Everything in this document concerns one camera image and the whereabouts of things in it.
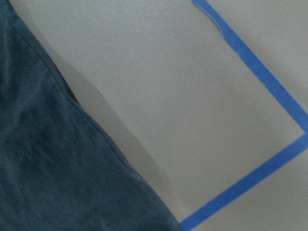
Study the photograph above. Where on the black graphic t-shirt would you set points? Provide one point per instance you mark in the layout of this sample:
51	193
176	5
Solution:
59	170

